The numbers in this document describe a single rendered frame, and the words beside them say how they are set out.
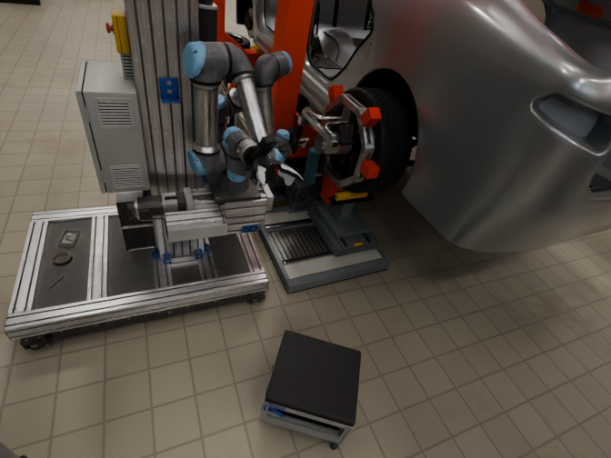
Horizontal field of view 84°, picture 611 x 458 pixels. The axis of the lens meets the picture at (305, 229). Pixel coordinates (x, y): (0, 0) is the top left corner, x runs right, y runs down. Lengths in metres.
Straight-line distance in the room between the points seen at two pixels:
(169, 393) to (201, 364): 0.20
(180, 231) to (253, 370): 0.87
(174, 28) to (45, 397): 1.72
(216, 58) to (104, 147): 0.63
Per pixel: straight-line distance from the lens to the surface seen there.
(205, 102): 1.44
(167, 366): 2.06
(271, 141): 1.10
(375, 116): 2.00
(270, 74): 1.78
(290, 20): 2.26
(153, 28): 1.55
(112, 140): 1.67
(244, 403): 1.96
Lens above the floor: 1.82
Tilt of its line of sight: 41 degrees down
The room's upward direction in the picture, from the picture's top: 14 degrees clockwise
